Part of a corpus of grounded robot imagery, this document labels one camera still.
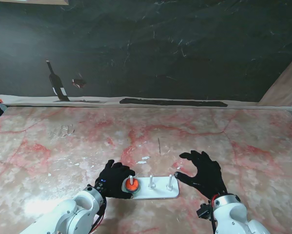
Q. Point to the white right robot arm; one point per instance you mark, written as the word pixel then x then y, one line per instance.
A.
pixel 231 214

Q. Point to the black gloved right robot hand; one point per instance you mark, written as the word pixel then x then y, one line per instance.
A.
pixel 209 175

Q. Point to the leaning wooden plank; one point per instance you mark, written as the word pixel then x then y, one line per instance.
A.
pixel 284 85

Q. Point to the white Hanoi tower base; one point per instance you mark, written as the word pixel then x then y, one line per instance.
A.
pixel 160 192

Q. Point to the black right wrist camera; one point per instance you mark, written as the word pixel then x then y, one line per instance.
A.
pixel 204 212

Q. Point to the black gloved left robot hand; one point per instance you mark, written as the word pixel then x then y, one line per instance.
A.
pixel 112 180

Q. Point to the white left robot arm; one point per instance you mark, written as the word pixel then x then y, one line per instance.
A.
pixel 75 214

